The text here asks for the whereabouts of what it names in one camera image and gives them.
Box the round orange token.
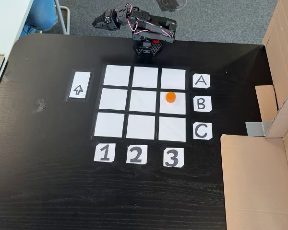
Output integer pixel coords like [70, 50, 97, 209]
[165, 91, 176, 104]

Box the white nine-square grid sheet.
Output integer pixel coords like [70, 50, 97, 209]
[90, 62, 192, 144]

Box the black floor tape patch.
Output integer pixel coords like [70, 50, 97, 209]
[156, 0, 180, 12]

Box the person's leg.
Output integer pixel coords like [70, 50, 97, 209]
[21, 0, 59, 38]

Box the white arrow paper sheet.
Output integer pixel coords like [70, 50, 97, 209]
[63, 69, 94, 103]

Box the white desk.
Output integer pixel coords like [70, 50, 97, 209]
[0, 0, 35, 106]

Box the crumpled clear tape piece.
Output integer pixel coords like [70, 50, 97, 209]
[32, 97, 47, 115]

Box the flat clear tape piece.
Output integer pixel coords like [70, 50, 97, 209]
[2, 69, 14, 83]

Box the paper sheet letter A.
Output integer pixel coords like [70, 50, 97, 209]
[192, 73, 211, 89]

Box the paper sheet letter B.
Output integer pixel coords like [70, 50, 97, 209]
[193, 96, 213, 113]

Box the paper sheet number 1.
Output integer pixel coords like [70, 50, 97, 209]
[94, 143, 115, 163]

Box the paper sheet number 2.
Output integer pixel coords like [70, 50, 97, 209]
[126, 144, 148, 165]

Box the paper sheet letter C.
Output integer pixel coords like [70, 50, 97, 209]
[192, 122, 213, 140]

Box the paper sheet number 3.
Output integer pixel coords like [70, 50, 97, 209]
[163, 147, 185, 168]

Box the brown cardboard box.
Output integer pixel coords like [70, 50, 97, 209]
[220, 0, 288, 230]

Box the grey metal chair frame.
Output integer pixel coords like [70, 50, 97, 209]
[54, 0, 71, 35]

